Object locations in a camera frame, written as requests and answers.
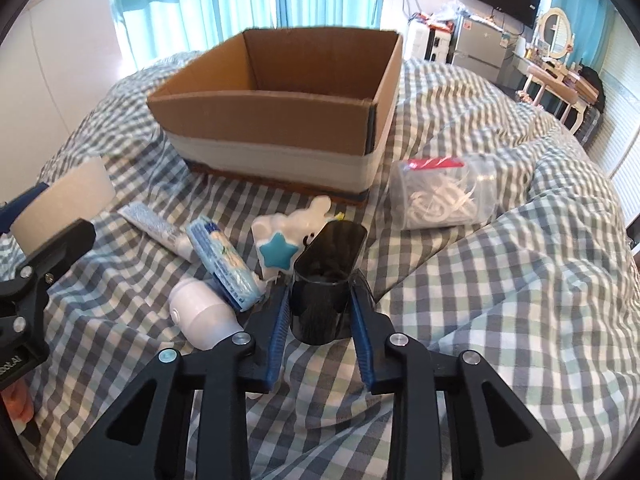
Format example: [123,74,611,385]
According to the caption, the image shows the oval vanity mirror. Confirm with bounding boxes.
[538,8,575,60]

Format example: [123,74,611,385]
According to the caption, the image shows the operator hand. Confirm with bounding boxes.
[1,378,34,424]

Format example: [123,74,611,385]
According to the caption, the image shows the white toothpaste tube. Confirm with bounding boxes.
[118,202,198,263]

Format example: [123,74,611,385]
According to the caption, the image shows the blue tissue pack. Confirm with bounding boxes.
[186,217,264,312]

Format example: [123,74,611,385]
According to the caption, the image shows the white plush toy blue star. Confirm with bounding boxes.
[252,195,344,282]

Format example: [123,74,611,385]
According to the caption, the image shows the white louvered wardrobe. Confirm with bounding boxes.
[588,32,639,226]

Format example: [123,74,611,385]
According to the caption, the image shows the white tape roll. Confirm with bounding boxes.
[10,157,115,256]

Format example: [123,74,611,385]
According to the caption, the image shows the silver small refrigerator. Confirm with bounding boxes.
[450,15,511,84]

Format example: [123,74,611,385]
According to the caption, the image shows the checkered bed quilt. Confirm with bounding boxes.
[26,54,639,479]

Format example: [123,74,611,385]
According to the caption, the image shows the white dressing table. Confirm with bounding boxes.
[513,53,603,107]

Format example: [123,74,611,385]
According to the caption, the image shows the black plastic cup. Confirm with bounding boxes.
[288,220,368,346]

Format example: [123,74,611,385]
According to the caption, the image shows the white suitcase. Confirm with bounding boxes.
[404,22,450,63]

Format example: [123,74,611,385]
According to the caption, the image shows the teal corner curtain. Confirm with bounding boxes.
[551,0,615,72]

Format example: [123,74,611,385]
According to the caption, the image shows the white round bottle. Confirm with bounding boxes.
[168,278,243,351]

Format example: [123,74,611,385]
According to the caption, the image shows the clear bag of floss picks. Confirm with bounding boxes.
[388,155,498,230]

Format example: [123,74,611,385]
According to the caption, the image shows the cardboard box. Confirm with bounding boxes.
[146,27,402,203]

